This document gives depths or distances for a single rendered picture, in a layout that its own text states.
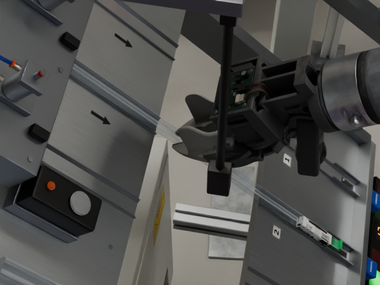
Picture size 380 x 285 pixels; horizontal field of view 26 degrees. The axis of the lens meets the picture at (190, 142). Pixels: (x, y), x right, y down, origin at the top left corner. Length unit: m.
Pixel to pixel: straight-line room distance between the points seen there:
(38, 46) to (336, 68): 0.29
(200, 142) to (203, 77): 1.30
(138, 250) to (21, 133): 0.55
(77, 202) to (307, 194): 0.43
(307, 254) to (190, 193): 0.95
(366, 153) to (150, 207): 0.35
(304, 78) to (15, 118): 0.28
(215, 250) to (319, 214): 0.83
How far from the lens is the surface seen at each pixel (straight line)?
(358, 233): 1.19
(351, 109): 0.82
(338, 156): 1.22
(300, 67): 0.83
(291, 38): 1.41
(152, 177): 1.33
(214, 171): 0.77
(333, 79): 0.82
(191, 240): 1.97
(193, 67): 2.24
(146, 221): 1.30
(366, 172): 1.24
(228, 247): 1.95
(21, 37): 0.80
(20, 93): 0.74
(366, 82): 0.80
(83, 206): 0.79
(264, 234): 1.05
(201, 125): 0.96
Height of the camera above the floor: 1.78
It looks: 58 degrees down
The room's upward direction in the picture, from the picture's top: straight up
